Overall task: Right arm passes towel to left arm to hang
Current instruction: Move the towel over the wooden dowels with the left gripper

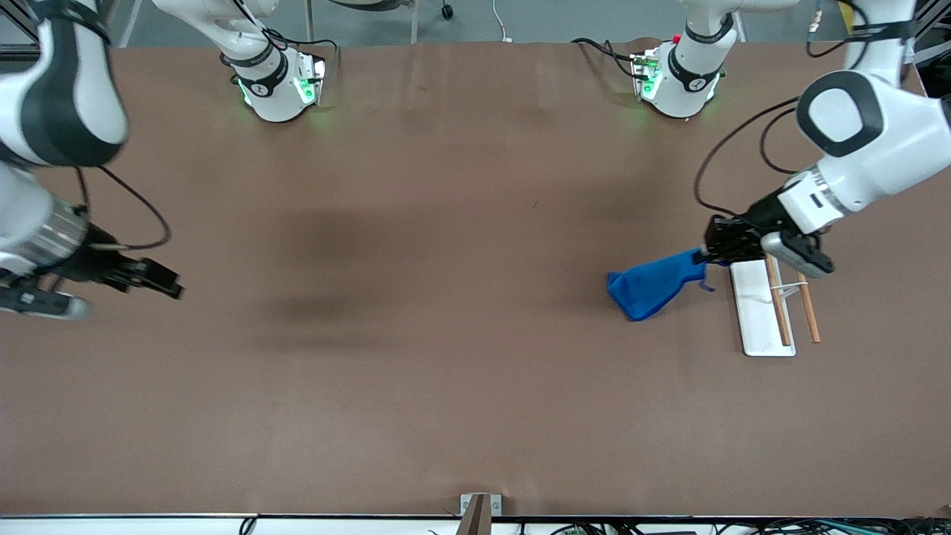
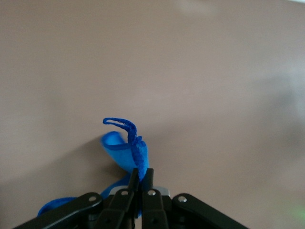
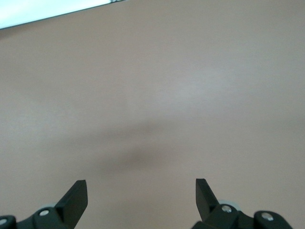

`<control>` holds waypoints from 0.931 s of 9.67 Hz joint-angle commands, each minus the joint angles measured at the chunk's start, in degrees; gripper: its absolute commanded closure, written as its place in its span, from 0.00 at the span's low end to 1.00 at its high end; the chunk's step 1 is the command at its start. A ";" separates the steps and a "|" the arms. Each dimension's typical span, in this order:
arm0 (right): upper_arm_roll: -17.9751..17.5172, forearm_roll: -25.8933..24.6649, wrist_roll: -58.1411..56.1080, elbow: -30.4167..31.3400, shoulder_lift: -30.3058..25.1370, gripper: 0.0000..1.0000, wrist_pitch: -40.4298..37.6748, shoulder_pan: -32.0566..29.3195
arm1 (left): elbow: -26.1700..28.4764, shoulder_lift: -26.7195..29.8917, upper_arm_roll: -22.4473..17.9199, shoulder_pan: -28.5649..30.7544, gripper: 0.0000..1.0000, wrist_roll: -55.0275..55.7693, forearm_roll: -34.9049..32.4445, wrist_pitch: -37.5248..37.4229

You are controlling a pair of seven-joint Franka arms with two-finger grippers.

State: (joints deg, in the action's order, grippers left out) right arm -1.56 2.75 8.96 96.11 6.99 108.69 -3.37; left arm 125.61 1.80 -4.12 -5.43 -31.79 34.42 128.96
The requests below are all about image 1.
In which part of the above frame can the blue microfibre towel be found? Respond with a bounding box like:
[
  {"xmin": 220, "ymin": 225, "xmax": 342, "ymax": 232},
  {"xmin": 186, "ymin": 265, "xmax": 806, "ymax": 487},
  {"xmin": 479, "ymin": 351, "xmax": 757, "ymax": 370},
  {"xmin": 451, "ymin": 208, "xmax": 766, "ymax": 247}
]
[{"xmin": 606, "ymin": 247, "xmax": 718, "ymax": 322}]

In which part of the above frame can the office chair base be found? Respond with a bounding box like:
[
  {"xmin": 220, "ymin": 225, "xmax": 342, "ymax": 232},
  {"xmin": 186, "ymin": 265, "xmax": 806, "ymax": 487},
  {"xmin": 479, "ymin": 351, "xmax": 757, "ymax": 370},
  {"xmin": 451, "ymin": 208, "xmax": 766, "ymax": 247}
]
[{"xmin": 303, "ymin": 0, "xmax": 455, "ymax": 45}]

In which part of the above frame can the white rack base plate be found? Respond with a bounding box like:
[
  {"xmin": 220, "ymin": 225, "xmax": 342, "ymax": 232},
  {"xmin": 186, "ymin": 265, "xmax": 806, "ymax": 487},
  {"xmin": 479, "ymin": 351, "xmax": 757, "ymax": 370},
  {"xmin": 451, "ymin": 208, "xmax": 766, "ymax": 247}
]
[{"xmin": 730, "ymin": 258, "xmax": 796, "ymax": 357}]

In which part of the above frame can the black left base cable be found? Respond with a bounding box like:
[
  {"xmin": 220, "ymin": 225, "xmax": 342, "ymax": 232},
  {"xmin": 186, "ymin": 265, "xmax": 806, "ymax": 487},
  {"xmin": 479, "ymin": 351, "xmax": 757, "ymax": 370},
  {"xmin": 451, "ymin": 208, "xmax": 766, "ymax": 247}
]
[{"xmin": 571, "ymin": 36, "xmax": 647, "ymax": 80}]

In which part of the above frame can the black base cable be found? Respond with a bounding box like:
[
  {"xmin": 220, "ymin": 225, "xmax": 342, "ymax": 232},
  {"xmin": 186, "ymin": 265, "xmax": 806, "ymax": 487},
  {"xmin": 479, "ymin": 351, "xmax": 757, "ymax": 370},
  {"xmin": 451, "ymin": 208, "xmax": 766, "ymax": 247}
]
[
  {"xmin": 571, "ymin": 36, "xmax": 647, "ymax": 80},
  {"xmin": 260, "ymin": 28, "xmax": 341, "ymax": 72}
]

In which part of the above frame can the aluminium frame profile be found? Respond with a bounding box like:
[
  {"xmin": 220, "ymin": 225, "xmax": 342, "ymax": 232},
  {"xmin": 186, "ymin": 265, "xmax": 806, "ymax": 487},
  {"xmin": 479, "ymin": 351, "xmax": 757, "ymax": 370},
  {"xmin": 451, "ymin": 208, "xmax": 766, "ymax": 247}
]
[
  {"xmin": 912, "ymin": 0, "xmax": 951, "ymax": 68},
  {"xmin": 0, "ymin": 0, "xmax": 38, "ymax": 62}
]

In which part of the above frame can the black right base cable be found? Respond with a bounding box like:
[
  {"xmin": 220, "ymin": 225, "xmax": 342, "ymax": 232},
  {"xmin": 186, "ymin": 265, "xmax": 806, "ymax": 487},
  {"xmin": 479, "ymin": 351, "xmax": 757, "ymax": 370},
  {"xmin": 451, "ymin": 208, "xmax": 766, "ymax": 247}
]
[{"xmin": 260, "ymin": 28, "xmax": 341, "ymax": 72}]

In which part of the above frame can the white power cable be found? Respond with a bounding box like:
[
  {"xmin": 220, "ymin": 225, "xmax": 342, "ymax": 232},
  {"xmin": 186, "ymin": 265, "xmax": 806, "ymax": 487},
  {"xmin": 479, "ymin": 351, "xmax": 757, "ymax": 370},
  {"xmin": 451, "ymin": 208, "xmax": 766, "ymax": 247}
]
[{"xmin": 491, "ymin": 0, "xmax": 515, "ymax": 43}]

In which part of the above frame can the grey metal bracket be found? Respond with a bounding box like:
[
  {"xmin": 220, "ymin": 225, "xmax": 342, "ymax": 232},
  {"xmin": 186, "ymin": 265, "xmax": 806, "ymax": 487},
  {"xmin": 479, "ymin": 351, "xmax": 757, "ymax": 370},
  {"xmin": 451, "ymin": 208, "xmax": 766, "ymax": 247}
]
[{"xmin": 460, "ymin": 493, "xmax": 503, "ymax": 517}]

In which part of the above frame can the brown wooden post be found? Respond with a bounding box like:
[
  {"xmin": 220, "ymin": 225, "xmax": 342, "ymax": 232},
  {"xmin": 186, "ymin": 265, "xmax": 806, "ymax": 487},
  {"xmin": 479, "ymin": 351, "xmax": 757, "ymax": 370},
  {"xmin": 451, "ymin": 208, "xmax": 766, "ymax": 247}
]
[{"xmin": 455, "ymin": 493, "xmax": 493, "ymax": 535}]

